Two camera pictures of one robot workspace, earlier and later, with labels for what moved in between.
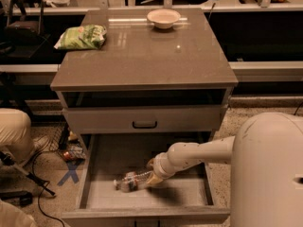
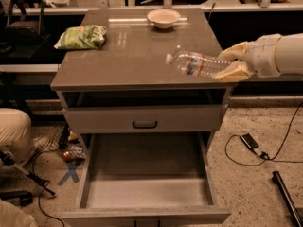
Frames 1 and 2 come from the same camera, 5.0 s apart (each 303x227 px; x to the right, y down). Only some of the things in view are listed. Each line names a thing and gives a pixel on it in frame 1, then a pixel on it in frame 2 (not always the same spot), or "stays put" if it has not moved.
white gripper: [161, 168] → [262, 57]
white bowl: [163, 18] stays put
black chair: [23, 36] stays put
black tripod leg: [11, 161] stays put
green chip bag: [86, 37] stays put
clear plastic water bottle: [133, 181] → [192, 62]
